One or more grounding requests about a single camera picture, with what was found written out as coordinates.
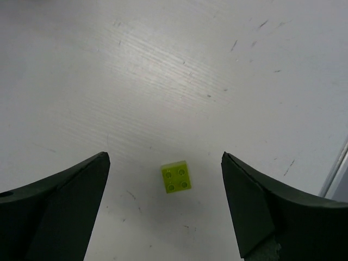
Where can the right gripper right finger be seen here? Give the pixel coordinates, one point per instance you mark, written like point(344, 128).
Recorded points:
point(274, 221)

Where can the green lego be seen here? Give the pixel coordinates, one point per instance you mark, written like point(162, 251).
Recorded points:
point(176, 176)

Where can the aluminium table edge rail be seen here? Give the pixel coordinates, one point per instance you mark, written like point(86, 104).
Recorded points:
point(336, 174)

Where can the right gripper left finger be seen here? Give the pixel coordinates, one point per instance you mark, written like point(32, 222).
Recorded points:
point(53, 218)

